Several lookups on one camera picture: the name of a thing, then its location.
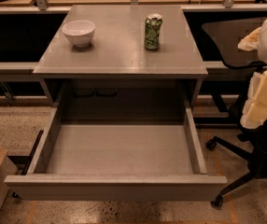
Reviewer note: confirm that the green soda can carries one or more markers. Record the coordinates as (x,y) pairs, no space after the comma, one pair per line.
(153,23)

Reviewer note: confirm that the grey cabinet with top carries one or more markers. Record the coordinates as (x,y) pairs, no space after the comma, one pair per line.
(115,78)

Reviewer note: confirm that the grey long workbench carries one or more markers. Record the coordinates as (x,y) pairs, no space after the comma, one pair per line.
(25,35)

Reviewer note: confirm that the open grey top drawer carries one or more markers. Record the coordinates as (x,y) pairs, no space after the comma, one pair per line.
(117,162)

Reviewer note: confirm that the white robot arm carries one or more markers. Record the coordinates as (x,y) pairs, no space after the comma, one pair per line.
(262,43)

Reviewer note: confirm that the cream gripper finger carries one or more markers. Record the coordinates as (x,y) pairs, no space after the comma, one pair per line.
(250,42)
(255,109)

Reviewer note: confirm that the black office chair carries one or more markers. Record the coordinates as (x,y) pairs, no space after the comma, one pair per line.
(248,134)

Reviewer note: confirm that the white ceramic bowl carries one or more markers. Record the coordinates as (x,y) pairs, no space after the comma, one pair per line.
(79,33)

